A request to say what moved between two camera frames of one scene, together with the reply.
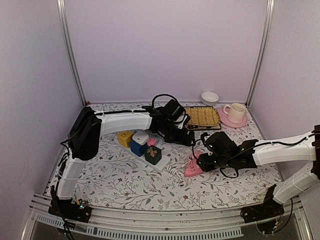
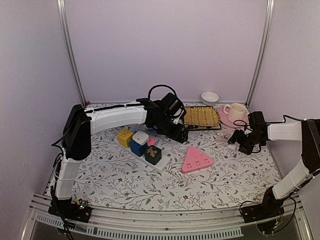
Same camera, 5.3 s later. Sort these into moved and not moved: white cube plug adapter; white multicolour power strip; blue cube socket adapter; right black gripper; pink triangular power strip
Moved: right black gripper; pink triangular power strip
Not moved: blue cube socket adapter; white multicolour power strip; white cube plug adapter
